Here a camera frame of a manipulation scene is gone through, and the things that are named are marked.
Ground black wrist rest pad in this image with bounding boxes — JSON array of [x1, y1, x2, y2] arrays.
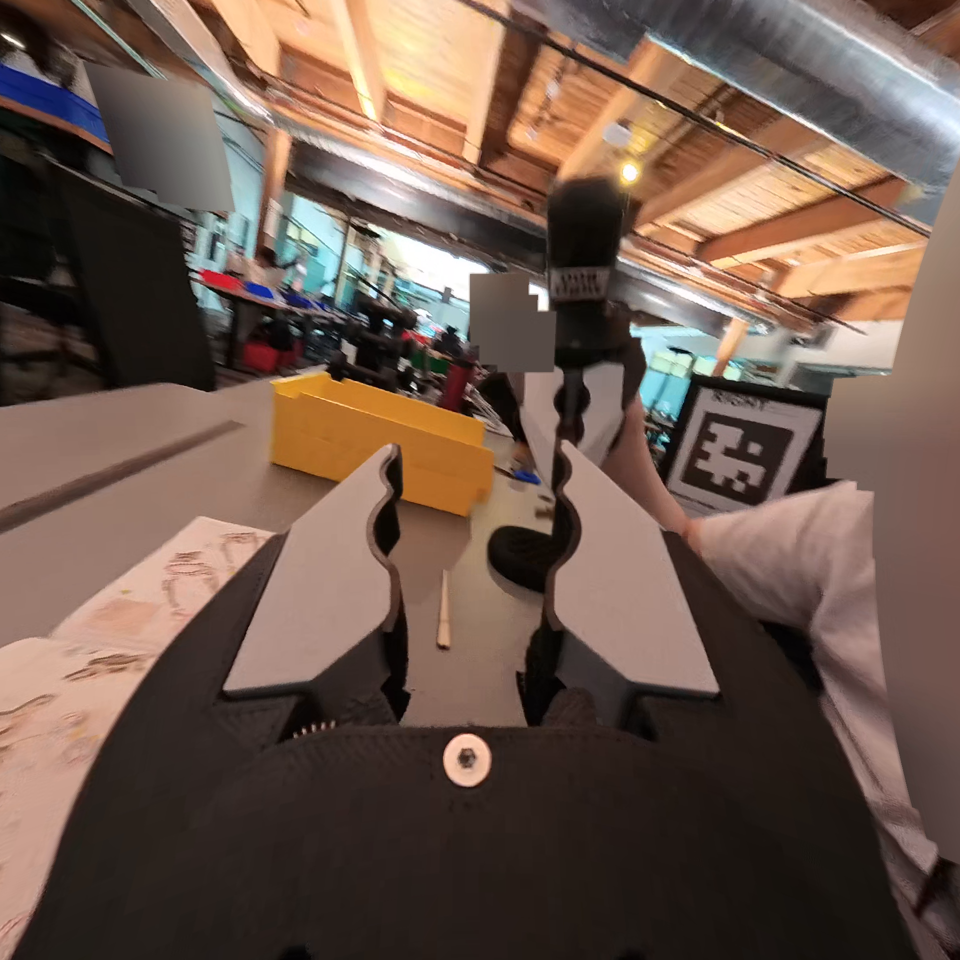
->
[[487, 525, 577, 595]]

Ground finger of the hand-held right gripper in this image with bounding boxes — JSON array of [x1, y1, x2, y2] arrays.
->
[[576, 363, 630, 462], [521, 369, 565, 483]]

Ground black machine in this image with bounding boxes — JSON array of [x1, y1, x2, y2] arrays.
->
[[328, 291, 421, 391]]

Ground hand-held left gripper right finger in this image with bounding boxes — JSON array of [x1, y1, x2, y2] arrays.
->
[[541, 441, 721, 699]]

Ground silver ventilation duct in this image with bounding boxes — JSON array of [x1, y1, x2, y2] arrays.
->
[[517, 0, 960, 195]]

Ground person's right forearm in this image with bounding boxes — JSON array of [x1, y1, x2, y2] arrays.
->
[[603, 393, 702, 541]]

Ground dark upright panel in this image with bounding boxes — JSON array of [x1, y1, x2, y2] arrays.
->
[[63, 176, 219, 393]]

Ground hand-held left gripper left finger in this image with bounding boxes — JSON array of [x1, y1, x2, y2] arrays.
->
[[222, 442, 412, 695]]

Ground row of blue bins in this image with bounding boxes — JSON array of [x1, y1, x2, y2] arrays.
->
[[0, 63, 114, 155]]

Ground black and white marker board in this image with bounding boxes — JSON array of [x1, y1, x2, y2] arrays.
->
[[663, 375, 830, 515]]

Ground yellow plastic bin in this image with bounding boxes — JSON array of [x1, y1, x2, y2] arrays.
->
[[270, 372, 496, 519]]

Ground illustrated instruction booklet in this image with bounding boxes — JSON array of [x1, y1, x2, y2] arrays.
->
[[0, 513, 280, 901]]

